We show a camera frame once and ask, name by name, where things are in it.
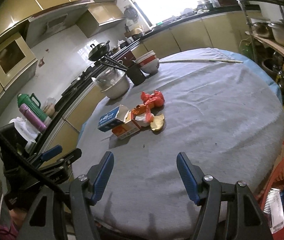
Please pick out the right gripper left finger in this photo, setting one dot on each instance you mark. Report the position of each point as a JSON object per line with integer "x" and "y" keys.
{"x": 46, "y": 219}

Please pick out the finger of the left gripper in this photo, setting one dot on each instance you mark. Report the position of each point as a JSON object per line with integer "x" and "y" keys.
{"x": 46, "y": 156}

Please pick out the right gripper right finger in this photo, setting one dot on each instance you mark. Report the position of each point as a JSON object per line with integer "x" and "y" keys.
{"x": 228, "y": 211}

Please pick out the torn blue white carton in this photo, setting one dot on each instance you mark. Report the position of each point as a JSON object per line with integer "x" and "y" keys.
{"x": 274, "y": 210}

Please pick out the blue toothpaste box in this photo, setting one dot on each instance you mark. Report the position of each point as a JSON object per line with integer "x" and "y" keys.
{"x": 113, "y": 118}

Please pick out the white orange cardboard box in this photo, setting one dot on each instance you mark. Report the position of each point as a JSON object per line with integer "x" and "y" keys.
{"x": 130, "y": 123}

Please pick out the yellow fruit peel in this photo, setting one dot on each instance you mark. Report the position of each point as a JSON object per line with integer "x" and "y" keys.
{"x": 157, "y": 123}

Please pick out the red plastic bag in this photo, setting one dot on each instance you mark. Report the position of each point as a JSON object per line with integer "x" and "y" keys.
{"x": 155, "y": 99}

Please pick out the white electric kettle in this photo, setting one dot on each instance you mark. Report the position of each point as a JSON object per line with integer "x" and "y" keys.
{"x": 26, "y": 133}

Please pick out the purple thermos bottle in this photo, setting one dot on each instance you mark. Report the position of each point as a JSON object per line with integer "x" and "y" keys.
{"x": 32, "y": 118}

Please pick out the green thermos jug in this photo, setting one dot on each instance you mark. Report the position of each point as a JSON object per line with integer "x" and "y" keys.
{"x": 33, "y": 103}

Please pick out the grey tablecloth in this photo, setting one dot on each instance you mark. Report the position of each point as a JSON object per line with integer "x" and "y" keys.
{"x": 223, "y": 116}

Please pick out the black wok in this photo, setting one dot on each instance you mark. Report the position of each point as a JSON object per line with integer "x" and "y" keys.
{"x": 98, "y": 51}

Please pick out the black chopstick holder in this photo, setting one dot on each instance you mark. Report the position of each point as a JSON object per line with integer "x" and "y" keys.
{"x": 135, "y": 74}

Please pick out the stacked red white bowls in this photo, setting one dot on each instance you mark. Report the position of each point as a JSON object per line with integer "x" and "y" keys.
{"x": 148, "y": 63}

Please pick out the long white stick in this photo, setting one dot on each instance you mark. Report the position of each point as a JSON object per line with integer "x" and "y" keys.
{"x": 201, "y": 60}

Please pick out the metal storage shelf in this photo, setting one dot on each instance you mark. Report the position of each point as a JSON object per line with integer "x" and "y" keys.
{"x": 267, "y": 41}

